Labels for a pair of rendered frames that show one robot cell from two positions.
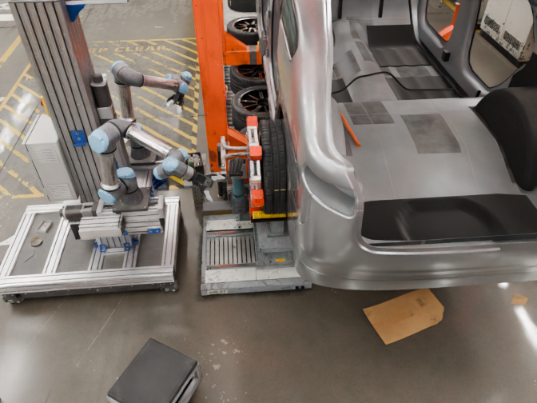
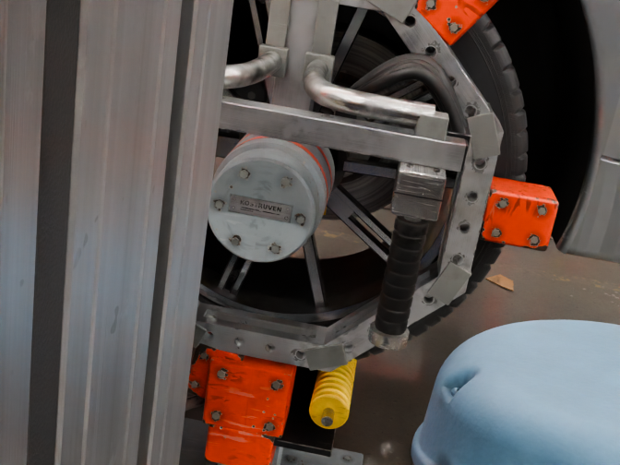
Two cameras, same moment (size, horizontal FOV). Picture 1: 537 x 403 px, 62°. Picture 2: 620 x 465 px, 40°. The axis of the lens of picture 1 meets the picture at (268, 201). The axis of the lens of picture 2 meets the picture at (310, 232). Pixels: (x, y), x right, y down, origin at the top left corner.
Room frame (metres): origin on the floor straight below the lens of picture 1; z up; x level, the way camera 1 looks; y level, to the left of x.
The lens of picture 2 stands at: (2.28, 1.19, 1.18)
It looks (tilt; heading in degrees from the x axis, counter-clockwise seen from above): 20 degrees down; 279
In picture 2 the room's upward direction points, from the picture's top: 9 degrees clockwise
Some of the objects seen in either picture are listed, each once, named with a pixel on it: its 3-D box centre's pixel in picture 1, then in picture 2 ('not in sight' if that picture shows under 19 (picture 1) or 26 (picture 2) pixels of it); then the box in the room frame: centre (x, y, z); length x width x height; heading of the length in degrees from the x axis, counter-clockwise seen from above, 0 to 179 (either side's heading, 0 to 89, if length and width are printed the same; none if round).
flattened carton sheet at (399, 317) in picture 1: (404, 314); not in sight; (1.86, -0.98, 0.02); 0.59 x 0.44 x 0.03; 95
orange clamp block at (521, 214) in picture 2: (257, 197); (516, 212); (2.18, 0.07, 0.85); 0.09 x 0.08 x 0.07; 5
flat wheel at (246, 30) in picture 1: (251, 33); not in sight; (6.06, 0.23, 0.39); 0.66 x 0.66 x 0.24
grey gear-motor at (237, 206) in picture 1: (256, 204); not in sight; (2.77, 0.10, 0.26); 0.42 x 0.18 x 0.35; 95
